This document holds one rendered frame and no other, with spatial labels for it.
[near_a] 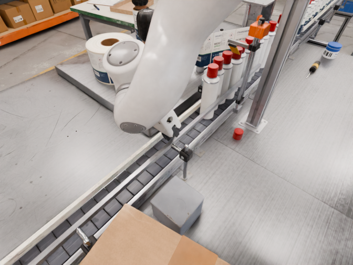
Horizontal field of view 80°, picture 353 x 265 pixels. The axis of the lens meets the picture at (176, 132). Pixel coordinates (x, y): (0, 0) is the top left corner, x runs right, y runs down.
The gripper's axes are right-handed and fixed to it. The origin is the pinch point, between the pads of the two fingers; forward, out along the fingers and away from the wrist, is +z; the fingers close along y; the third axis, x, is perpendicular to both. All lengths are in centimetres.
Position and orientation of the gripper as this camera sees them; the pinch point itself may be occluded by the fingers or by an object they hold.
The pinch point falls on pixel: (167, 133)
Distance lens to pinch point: 64.1
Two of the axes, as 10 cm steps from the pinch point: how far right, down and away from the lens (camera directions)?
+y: -7.6, -4.7, 4.4
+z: 2.2, 4.5, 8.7
